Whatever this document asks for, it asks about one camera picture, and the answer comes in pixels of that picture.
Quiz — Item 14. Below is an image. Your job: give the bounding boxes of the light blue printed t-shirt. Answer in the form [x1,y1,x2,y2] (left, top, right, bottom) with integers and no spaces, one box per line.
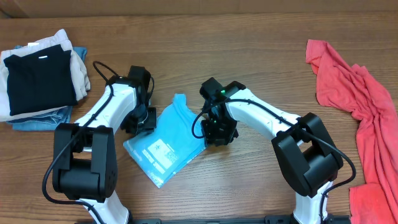
[123,94,206,188]

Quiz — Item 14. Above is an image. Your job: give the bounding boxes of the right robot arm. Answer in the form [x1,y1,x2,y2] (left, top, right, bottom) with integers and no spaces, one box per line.
[200,78,343,223]

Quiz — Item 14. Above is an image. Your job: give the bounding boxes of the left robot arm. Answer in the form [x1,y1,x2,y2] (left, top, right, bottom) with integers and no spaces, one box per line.
[42,66,157,223]

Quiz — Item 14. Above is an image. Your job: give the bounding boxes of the beige folded garment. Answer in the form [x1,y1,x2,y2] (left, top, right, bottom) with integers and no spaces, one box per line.
[1,29,91,122]

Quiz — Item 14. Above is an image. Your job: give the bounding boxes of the folded blue jeans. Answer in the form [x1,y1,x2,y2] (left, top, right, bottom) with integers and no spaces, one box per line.
[7,47,91,131]

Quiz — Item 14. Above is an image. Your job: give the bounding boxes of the black folded shirt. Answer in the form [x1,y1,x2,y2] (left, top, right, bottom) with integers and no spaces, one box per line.
[4,45,77,116]

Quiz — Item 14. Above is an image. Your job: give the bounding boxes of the red t-shirt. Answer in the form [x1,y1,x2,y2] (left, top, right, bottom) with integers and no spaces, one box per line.
[306,39,397,223]

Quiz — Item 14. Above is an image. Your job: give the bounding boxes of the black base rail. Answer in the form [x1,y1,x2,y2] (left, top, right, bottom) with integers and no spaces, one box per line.
[77,214,351,224]

